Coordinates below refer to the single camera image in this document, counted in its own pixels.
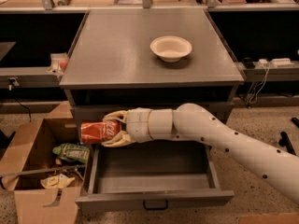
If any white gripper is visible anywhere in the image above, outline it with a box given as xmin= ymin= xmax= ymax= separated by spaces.
xmin=101 ymin=108 xmax=152 ymax=147

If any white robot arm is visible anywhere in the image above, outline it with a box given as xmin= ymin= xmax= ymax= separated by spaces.
xmin=103 ymin=104 xmax=299 ymax=203

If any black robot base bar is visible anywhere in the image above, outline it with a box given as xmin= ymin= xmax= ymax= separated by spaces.
xmin=278 ymin=117 xmax=299 ymax=155

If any closed grey upper drawer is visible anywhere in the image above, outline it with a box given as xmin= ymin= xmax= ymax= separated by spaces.
xmin=71 ymin=102 xmax=234 ymax=129

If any open grey lower drawer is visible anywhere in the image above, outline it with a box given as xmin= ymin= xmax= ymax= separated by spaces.
xmin=76 ymin=141 xmax=235 ymax=213

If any grey drawer cabinet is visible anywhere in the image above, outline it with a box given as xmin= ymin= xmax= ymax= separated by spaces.
xmin=59 ymin=7 xmax=245 ymax=135

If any green snack bag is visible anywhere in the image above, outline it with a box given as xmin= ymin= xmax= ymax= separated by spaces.
xmin=52 ymin=143 xmax=90 ymax=163

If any yellow snack bag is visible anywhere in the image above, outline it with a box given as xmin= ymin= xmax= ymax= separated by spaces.
xmin=40 ymin=174 xmax=75 ymax=189

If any cardboard box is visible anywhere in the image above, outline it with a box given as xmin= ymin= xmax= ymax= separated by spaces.
xmin=0 ymin=102 xmax=85 ymax=224

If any small clear container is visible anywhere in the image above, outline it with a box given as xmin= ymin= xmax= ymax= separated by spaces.
xmin=47 ymin=53 xmax=68 ymax=76

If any white paper bowl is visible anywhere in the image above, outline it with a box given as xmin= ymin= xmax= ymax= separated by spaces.
xmin=150 ymin=35 xmax=192 ymax=63

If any black adapter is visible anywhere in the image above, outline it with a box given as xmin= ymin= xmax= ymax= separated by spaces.
xmin=242 ymin=57 xmax=255 ymax=69

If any white power strip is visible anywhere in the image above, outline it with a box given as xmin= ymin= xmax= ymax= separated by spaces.
xmin=271 ymin=58 xmax=293 ymax=67

